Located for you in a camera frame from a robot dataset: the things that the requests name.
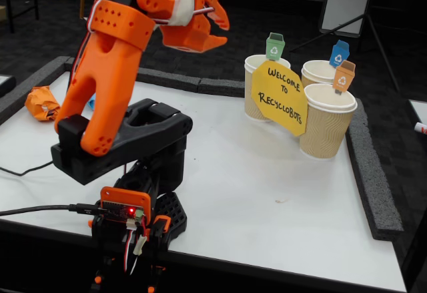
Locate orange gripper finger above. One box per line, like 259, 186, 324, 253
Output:
200, 0, 231, 31
196, 33, 229, 54

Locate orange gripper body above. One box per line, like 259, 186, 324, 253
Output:
159, 0, 211, 53

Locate orange crumpled paper rubbish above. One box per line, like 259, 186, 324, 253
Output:
24, 85, 62, 122

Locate green recycling bin tag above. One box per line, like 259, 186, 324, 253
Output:
265, 32, 286, 61

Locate paper cup with green tag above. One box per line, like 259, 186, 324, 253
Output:
244, 54, 292, 123

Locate yellow welcome sign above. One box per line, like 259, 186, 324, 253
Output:
250, 59, 309, 137

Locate paper cup with blue tag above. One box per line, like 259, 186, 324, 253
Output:
300, 59, 338, 89

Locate blue recycling bin tag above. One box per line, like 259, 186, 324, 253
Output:
329, 39, 350, 68

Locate white board on black stand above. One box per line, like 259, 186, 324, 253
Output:
290, 0, 401, 93

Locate orange recycling bin tag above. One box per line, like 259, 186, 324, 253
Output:
332, 59, 356, 95

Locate paper cup with orange tag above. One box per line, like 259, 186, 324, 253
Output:
299, 83, 358, 160

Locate black framed white board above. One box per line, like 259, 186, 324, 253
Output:
0, 74, 17, 99

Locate grey table with black edge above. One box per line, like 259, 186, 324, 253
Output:
406, 98, 427, 140

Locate black metal table frame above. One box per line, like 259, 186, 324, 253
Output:
0, 0, 40, 34

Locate controller board in orange mount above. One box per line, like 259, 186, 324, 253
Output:
99, 186, 153, 230

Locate red white wire bundle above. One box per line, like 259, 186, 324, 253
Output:
122, 219, 149, 276

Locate thin black camera cable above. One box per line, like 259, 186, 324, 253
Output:
0, 161, 54, 176

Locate thick black USB cable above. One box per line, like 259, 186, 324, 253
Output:
0, 203, 101, 217

